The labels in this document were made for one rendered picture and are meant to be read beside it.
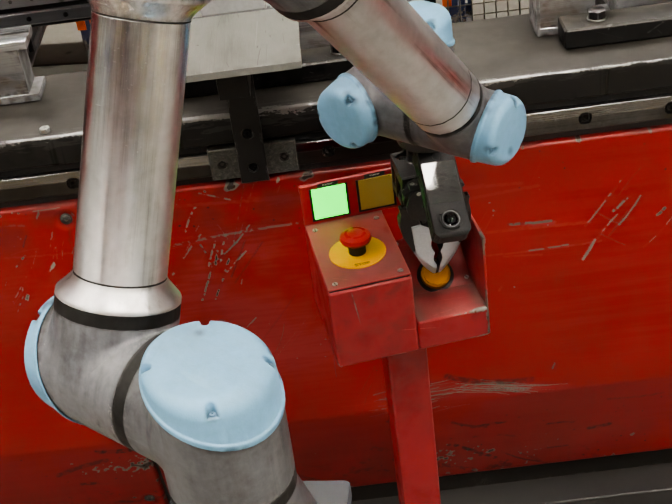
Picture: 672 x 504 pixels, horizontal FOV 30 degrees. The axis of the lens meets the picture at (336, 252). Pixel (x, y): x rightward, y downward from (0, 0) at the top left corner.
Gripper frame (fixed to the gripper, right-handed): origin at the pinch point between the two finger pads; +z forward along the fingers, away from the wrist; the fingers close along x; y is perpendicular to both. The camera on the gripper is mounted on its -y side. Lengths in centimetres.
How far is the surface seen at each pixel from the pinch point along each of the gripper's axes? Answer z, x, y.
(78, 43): 97, 54, 267
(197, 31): -23.8, 23.4, 29.2
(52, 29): 99, 62, 284
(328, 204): -6.1, 11.6, 9.7
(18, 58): -17, 49, 45
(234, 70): -24.9, 20.4, 15.4
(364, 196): -6.2, 6.8, 9.7
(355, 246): -6.5, 10.3, -0.5
